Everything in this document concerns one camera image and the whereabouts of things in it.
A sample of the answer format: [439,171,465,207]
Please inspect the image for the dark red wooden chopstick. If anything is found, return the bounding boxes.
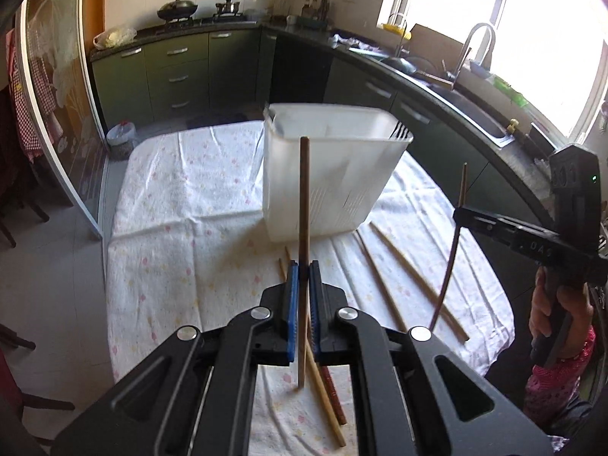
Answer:
[278,258,348,427]

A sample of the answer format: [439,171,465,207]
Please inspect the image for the dark wooden stool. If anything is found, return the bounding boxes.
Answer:
[0,322,77,415]

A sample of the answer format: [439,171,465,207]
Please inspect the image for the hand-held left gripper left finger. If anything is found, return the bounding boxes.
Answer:
[50,260,301,456]

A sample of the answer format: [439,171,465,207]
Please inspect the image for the person's right hand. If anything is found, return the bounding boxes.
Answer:
[529,267,595,361]

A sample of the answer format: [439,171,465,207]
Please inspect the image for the white plastic bag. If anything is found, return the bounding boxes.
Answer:
[93,27,138,50]

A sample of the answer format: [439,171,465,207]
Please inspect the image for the bright kitchen window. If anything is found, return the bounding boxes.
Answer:
[380,0,608,138]

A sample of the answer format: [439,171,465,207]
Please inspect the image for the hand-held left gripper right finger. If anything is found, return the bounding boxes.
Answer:
[308,260,554,456]

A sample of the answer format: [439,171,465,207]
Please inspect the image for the glass sliding door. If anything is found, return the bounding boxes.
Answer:
[18,0,107,240]

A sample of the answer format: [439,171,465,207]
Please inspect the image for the light wooden chopstick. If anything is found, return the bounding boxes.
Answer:
[370,222,470,342]
[356,230,408,334]
[283,245,346,448]

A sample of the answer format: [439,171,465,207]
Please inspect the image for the steel kitchen sink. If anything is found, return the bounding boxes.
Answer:
[427,81,516,149]

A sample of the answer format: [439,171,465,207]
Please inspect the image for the dark curved wooden chopstick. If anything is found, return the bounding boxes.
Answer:
[429,162,469,331]

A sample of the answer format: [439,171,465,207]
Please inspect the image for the group of seasoning bottles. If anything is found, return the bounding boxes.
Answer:
[301,0,334,21]

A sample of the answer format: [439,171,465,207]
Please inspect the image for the straight brown wooden chopstick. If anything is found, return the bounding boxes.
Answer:
[298,136,311,388]

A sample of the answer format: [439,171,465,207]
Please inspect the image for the white plastic utensil container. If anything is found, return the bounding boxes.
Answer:
[262,103,414,244]

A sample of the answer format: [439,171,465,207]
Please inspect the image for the small trash bin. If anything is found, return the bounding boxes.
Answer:
[106,122,139,160]

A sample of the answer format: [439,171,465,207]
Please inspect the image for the red checked apron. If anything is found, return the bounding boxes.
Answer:
[6,27,63,163]

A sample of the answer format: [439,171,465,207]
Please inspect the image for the black wok with lid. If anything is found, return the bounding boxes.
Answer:
[157,0,200,22]

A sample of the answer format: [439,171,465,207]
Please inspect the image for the crumpled cloth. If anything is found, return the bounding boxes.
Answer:
[329,33,377,51]

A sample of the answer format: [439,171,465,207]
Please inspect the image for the black gas stove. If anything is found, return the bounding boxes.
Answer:
[156,13,250,30]

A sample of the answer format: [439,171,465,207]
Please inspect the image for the metal kitchen faucet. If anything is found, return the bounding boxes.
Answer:
[448,22,497,90]

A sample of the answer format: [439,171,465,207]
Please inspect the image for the person's right forearm pink sleeve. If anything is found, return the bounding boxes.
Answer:
[522,327,597,434]

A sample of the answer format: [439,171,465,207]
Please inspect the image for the dark frying pan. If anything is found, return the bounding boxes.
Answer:
[379,54,453,87]

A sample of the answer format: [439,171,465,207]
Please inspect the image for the green kitchen cabinets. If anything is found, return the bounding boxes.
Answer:
[90,26,552,229]

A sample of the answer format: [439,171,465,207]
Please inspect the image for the white floral tablecloth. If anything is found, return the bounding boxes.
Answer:
[105,120,516,456]

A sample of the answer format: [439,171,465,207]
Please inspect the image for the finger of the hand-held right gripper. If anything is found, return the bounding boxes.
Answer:
[453,204,560,261]

